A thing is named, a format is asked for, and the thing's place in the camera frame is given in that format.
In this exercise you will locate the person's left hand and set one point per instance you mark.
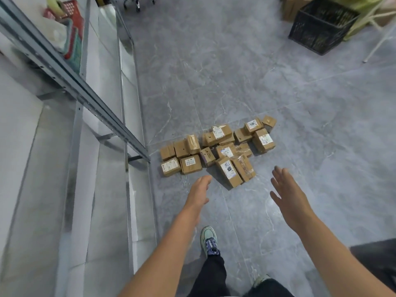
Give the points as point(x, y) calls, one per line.
point(198, 197)

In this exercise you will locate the person's right hand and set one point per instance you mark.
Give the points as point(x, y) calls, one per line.
point(292, 204)

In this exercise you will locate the pile of brown cardboard boxes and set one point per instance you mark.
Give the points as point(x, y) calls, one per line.
point(190, 165)

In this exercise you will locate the brown box handwritten label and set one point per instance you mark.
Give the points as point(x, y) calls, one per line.
point(230, 174)

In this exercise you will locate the long taped brown box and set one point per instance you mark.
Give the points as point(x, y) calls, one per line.
point(244, 168)

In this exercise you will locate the small brown cardboard box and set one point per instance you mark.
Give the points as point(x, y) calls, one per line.
point(292, 7)

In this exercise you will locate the person's left forearm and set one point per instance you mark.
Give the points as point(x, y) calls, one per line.
point(161, 262)

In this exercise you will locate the person's right forearm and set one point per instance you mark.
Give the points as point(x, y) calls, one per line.
point(340, 266)

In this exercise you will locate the person's left leg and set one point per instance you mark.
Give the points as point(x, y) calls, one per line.
point(210, 278)

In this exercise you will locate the person's leg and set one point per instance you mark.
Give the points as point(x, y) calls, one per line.
point(210, 278)
point(269, 290)

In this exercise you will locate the person's right shoe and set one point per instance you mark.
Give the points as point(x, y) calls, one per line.
point(261, 279)

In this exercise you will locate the person's right leg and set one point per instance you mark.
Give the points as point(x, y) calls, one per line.
point(269, 290)

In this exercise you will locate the grey metal shelf rack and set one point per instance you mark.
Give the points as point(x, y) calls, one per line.
point(77, 83)

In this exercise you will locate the black storage crate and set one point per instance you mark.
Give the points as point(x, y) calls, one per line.
point(321, 27)

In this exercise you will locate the chrome chair base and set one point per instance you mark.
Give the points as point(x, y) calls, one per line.
point(137, 3)

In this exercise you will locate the red and green packets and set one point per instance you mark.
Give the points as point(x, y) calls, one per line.
point(71, 33)

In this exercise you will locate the yellow green plastic bag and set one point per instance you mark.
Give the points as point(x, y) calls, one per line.
point(362, 3)

